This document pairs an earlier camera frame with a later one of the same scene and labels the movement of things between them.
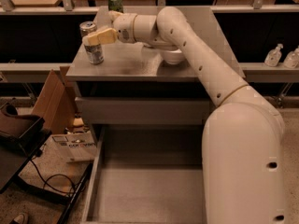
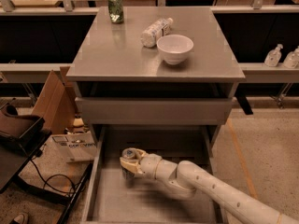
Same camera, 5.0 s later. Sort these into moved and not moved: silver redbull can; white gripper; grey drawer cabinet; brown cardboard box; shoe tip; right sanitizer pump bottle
Moved: silver redbull can; white gripper
Not moved: grey drawer cabinet; brown cardboard box; right sanitizer pump bottle; shoe tip
